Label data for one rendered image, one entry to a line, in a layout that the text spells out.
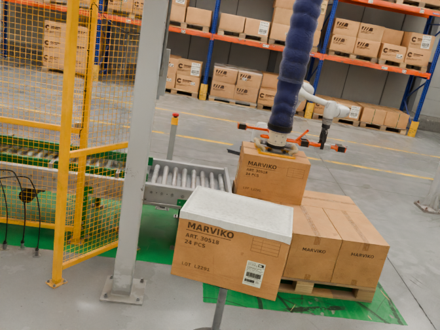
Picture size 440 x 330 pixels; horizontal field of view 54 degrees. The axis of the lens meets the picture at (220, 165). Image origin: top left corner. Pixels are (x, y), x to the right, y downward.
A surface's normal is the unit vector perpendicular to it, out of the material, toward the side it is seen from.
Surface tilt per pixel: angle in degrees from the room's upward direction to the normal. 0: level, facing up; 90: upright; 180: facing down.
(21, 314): 0
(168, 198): 90
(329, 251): 90
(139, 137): 90
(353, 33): 90
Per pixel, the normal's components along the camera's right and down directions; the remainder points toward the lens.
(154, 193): 0.05, 0.33
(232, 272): -0.18, 0.29
